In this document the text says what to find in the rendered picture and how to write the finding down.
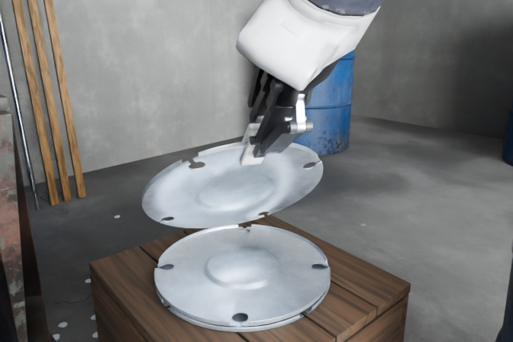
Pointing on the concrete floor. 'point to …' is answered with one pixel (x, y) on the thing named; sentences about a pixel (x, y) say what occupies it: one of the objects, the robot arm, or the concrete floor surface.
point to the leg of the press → (17, 248)
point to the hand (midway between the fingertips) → (255, 144)
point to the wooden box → (156, 330)
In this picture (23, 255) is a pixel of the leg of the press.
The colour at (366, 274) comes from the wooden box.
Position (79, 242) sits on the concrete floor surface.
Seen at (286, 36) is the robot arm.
